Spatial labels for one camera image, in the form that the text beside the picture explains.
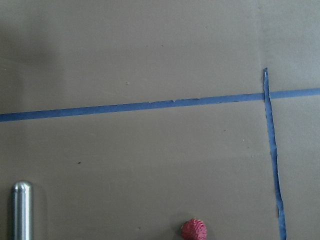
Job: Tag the red strawberry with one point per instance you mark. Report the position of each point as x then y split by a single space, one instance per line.
194 229

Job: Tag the steel muddler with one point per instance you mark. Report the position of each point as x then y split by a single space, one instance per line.
22 211

